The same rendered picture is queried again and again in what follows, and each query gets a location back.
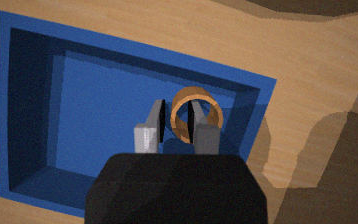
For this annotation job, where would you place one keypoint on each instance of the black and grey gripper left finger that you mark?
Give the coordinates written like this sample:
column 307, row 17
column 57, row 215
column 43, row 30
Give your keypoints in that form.
column 148, row 135

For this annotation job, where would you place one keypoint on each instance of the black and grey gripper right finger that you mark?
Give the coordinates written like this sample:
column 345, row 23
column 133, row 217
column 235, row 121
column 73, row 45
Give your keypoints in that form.
column 204, row 136

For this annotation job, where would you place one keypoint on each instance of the bronze bushing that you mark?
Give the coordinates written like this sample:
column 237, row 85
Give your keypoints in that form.
column 179, row 127

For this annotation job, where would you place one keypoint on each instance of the blue open crate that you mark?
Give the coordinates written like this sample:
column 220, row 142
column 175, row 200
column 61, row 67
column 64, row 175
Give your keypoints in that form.
column 66, row 107

